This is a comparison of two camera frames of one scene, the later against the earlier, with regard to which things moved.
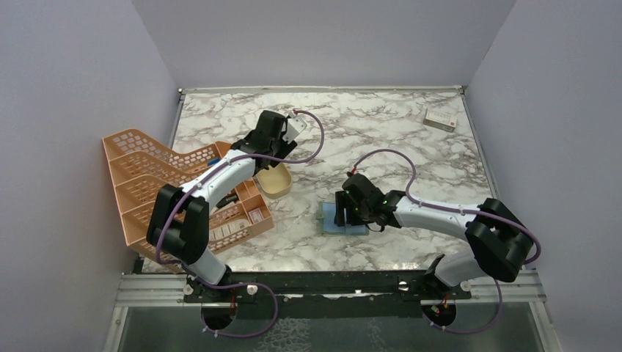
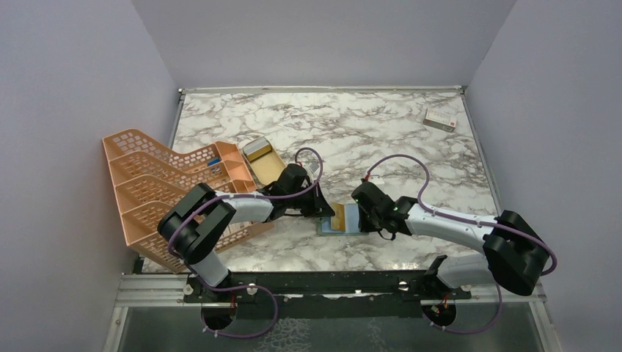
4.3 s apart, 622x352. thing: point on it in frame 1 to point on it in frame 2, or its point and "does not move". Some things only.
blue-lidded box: (326, 213) does not move
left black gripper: (284, 147) to (319, 204)
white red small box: (440, 120) does not move
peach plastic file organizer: (138, 166) does not move
